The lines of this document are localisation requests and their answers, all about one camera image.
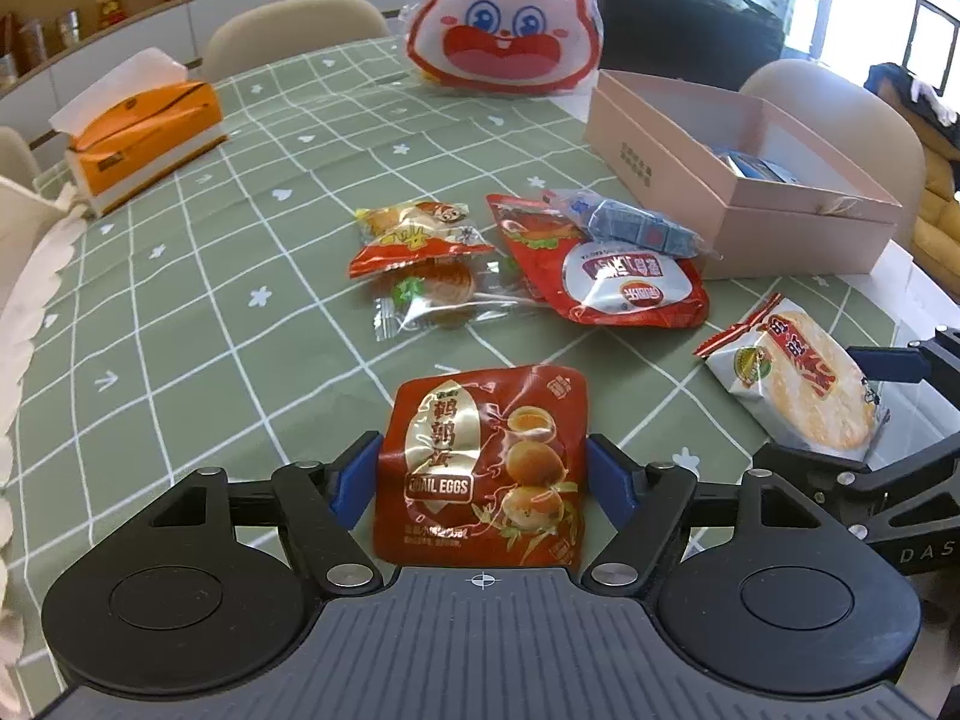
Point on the orange tissue box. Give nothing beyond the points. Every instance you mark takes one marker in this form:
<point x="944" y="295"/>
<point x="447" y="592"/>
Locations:
<point x="150" y="131"/>

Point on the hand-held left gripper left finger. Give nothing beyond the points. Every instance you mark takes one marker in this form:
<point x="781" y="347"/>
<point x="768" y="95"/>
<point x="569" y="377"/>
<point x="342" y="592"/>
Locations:
<point x="356" y="480"/>

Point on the red pouch white label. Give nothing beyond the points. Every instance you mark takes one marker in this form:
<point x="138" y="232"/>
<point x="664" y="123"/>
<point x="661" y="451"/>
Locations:
<point x="622" y="292"/>

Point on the small red orange packet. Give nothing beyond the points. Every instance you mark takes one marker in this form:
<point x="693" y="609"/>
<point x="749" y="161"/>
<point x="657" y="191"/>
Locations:
<point x="420" y="232"/>

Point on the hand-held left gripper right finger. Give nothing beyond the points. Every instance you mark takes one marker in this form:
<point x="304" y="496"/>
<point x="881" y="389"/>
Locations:
<point x="611" y="487"/>

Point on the dark clothing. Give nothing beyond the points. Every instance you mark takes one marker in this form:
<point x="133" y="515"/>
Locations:
<point x="900" y="90"/>

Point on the black aquarium cabinet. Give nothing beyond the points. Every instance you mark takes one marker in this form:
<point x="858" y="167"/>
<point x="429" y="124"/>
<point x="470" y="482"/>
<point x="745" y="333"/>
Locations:
<point x="690" y="15"/>

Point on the blue cubes clear packet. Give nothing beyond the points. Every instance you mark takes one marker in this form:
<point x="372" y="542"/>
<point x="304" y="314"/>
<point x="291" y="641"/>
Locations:
<point x="630" y="225"/>

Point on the red quail egg packet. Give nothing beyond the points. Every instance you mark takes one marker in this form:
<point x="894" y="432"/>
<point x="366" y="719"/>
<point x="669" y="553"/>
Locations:
<point x="480" y="465"/>

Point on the wooden wall shelf cabinet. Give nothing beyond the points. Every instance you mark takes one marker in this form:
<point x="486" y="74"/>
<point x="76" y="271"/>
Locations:
<point x="142" y="30"/>

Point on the red rabbit face bag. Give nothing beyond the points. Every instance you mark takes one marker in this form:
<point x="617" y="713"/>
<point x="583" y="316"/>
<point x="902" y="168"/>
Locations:
<point x="502" y="37"/>

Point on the green checked tablecloth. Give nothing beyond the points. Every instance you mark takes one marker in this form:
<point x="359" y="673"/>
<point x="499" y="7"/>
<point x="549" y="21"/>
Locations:
<point x="225" y="277"/>

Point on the white lace-edged cover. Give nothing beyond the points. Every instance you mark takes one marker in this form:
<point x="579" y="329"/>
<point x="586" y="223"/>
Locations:
<point x="22" y="255"/>

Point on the rice cracker packet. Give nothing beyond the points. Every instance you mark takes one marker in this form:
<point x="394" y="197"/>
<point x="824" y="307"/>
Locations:
<point x="802" y="375"/>

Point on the beige chair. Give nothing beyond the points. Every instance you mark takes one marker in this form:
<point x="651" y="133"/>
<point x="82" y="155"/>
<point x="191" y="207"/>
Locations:
<point x="840" y="105"/>
<point x="300" y="34"/>
<point x="15" y="157"/>

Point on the amber lollipop clear wrapper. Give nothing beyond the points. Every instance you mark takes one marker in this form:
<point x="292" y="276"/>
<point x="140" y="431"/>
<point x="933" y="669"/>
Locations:
<point x="442" y="289"/>

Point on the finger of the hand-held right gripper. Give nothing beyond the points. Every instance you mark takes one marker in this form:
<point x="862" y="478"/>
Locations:
<point x="885" y="495"/>
<point x="889" y="364"/>

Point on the pink cardboard box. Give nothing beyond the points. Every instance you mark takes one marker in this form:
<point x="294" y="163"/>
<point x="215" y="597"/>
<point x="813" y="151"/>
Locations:
<point x="660" y="157"/>

